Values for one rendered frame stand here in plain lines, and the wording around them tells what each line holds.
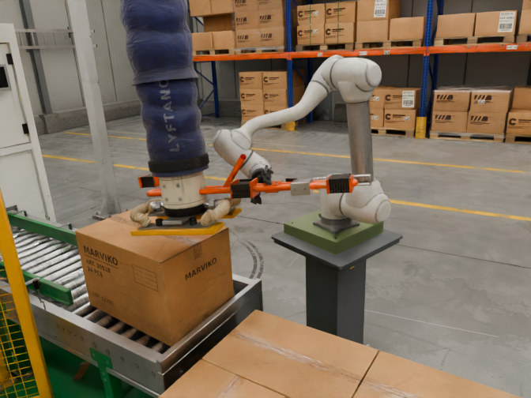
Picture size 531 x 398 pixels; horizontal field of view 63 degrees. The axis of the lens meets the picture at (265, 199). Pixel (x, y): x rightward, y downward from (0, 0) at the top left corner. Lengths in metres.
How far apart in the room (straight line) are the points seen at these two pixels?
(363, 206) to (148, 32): 1.16
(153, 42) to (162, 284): 0.90
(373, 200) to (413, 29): 6.75
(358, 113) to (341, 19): 7.12
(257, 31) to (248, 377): 8.54
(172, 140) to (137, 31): 0.37
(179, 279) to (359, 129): 1.00
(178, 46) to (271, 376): 1.23
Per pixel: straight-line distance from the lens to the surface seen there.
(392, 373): 1.80
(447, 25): 8.50
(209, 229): 1.53
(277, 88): 9.61
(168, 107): 1.57
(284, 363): 1.81
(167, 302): 1.82
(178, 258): 1.79
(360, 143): 1.98
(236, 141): 1.80
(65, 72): 12.18
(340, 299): 2.36
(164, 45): 1.56
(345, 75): 1.91
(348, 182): 1.47
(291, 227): 2.31
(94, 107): 4.85
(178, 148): 1.56
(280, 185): 1.52
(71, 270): 2.80
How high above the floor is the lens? 1.71
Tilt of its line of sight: 19 degrees down
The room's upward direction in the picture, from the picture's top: 3 degrees counter-clockwise
